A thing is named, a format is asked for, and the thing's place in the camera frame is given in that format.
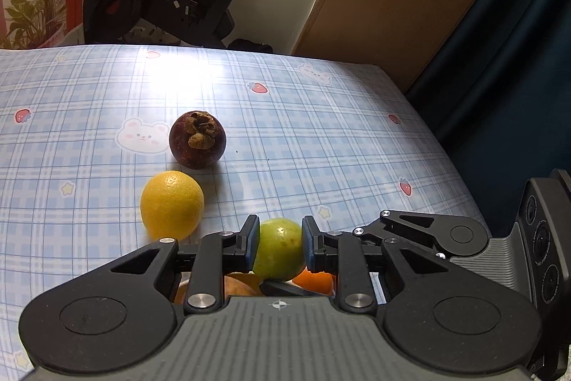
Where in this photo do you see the blue plaid tablecloth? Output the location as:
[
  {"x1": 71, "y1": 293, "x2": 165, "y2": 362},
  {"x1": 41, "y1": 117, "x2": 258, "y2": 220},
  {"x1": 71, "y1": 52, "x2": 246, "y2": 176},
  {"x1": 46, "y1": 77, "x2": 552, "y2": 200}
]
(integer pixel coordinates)
[{"x1": 1, "y1": 45, "x2": 481, "y2": 380}]

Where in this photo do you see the green apple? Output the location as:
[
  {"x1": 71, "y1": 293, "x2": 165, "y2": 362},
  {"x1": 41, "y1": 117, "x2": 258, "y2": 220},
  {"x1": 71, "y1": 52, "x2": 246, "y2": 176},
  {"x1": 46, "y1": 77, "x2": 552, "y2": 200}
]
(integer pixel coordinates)
[{"x1": 253, "y1": 217, "x2": 305, "y2": 281}]

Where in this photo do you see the small orange front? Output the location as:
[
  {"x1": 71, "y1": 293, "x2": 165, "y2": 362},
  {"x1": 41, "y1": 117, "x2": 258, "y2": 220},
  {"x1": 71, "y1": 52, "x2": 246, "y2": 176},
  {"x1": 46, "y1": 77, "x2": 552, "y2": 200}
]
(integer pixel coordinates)
[{"x1": 291, "y1": 268, "x2": 335, "y2": 296}]

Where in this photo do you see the yellow lemon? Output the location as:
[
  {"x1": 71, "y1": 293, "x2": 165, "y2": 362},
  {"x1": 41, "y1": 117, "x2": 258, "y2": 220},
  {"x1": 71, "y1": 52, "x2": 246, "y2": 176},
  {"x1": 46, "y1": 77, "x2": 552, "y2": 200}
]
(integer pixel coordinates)
[{"x1": 140, "y1": 170, "x2": 205, "y2": 241}]

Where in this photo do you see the red apple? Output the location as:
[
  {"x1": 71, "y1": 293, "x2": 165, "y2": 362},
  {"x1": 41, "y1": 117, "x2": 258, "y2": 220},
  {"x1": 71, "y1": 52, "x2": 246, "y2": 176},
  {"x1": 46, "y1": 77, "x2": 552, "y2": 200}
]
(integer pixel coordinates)
[{"x1": 224, "y1": 273, "x2": 263, "y2": 298}]

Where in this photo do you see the dark purple mangosteen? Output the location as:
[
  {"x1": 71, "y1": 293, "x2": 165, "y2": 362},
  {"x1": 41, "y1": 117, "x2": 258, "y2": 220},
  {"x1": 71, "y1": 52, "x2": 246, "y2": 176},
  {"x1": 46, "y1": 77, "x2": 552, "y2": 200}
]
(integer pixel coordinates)
[{"x1": 170, "y1": 110, "x2": 227, "y2": 170}]

